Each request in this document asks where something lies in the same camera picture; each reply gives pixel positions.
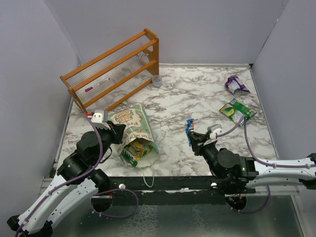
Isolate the purple snack packet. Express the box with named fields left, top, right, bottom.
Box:
left=225, top=75, right=250, bottom=95

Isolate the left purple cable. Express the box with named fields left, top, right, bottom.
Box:
left=14, top=113, right=103, bottom=237

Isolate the green paper bag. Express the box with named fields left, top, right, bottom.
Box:
left=106, top=103, right=159, bottom=188

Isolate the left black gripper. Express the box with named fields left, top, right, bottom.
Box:
left=93, top=120, right=126, bottom=164

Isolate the grey clip on rack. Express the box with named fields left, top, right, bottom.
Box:
left=136, top=52, right=149, bottom=60

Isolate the green yellow snack packet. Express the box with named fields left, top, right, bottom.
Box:
left=121, top=141, right=153, bottom=168

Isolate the orange wooden rack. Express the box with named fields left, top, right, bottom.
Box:
left=60, top=29, right=159, bottom=113

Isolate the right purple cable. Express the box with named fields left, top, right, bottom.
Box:
left=214, top=115, right=316, bottom=214

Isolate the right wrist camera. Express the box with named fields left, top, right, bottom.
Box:
left=203, top=124, right=222, bottom=146

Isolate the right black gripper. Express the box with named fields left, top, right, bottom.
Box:
left=189, top=130, right=221, bottom=178

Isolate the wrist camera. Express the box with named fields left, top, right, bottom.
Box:
left=85, top=110, right=110, bottom=130
left=203, top=124, right=222, bottom=146

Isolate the green chips packet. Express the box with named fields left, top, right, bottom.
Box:
left=219, top=99, right=257, bottom=124

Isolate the purple marker pen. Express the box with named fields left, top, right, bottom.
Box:
left=84, top=78, right=110, bottom=93

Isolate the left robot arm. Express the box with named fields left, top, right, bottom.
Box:
left=7, top=121, right=126, bottom=237

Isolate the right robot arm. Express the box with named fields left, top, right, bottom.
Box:
left=187, top=131, right=316, bottom=193

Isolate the small clear plastic cup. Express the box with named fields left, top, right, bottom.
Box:
left=152, top=75, right=162, bottom=88

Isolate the blue candy packet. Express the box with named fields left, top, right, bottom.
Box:
left=185, top=118, right=194, bottom=147

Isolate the purple cable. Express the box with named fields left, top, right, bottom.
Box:
left=214, top=115, right=316, bottom=214
left=14, top=113, right=103, bottom=237

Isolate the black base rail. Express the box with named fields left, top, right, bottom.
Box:
left=86, top=167, right=262, bottom=207

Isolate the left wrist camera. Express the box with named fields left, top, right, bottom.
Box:
left=85, top=110, right=110, bottom=130

